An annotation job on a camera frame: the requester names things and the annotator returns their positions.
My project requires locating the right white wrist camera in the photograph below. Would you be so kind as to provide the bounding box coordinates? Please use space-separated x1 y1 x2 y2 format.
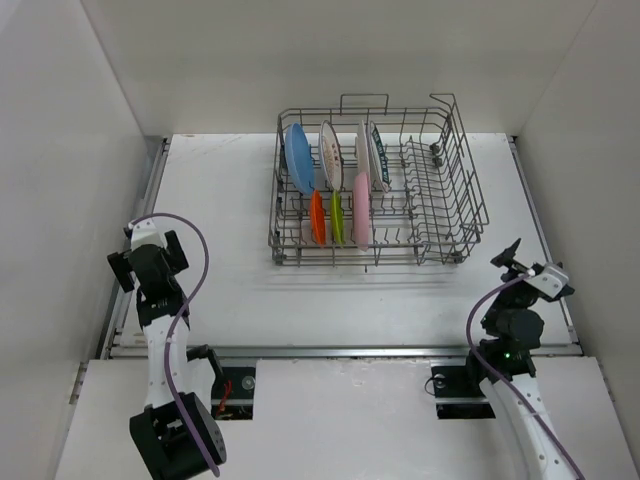
525 263 575 303

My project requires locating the blue plate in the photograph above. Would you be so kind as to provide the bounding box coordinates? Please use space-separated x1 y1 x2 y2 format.
285 123 315 195

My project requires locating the silver metal rail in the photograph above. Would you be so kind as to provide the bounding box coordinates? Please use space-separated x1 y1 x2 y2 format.
99 343 584 359

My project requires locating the white plate teal rim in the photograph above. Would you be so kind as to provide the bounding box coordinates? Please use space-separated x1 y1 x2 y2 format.
367 121 391 193

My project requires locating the grey wire dish rack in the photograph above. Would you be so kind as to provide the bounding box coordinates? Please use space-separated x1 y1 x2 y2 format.
268 93 489 268

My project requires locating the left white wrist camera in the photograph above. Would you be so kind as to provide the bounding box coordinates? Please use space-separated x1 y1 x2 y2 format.
126 219 166 250

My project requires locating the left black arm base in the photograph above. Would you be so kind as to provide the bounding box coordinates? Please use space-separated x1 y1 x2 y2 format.
211 365 257 421

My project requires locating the white plate orange sunburst pattern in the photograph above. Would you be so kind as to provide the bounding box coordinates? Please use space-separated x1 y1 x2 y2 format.
318 120 344 191

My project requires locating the purple cable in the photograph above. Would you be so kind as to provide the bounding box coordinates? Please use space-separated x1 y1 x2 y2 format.
130 213 222 477
465 273 586 480

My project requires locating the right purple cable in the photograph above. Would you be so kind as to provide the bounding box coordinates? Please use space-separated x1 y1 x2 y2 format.
465 273 586 480

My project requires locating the plain white plate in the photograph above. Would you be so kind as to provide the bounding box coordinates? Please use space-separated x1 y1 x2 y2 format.
355 120 370 175

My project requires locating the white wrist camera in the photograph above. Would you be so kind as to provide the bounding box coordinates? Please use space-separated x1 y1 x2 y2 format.
126 219 166 250
525 263 575 303

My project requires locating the pink plate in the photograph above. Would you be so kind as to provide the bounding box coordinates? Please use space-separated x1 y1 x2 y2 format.
353 172 370 251

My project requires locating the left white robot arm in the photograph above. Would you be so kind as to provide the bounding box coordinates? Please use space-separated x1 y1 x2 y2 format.
107 220 227 479

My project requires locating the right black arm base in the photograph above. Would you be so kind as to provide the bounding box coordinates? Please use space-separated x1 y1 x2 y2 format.
424 365 495 420

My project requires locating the green plate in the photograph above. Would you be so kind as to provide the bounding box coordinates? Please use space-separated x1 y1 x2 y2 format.
330 190 345 245

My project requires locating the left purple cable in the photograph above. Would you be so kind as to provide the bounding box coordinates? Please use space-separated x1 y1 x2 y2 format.
130 213 222 477

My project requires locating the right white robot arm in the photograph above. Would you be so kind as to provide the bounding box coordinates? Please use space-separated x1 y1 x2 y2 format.
463 240 585 479

